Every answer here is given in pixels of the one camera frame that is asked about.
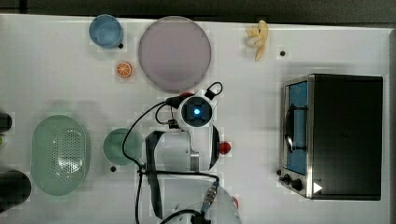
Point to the black cylinder upper left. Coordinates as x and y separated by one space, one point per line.
5 122

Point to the blue cup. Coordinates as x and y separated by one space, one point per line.
105 31

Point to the pink round plate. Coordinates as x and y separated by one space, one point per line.
174 53

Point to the yellow banana toy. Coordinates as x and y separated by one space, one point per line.
257 36

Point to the green oval strainer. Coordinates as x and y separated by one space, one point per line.
60 156

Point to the black cylinder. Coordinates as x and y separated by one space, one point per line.
15 188
5 122

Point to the green round bowl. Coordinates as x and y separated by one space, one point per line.
113 146

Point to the red strawberry toy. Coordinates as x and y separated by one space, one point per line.
235 201

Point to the black toaster oven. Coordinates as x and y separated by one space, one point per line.
332 137

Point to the orange slice toy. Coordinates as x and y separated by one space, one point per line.
124 69

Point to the black cylinder lower left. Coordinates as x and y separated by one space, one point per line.
15 188

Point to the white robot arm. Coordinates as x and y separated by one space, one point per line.
178 164

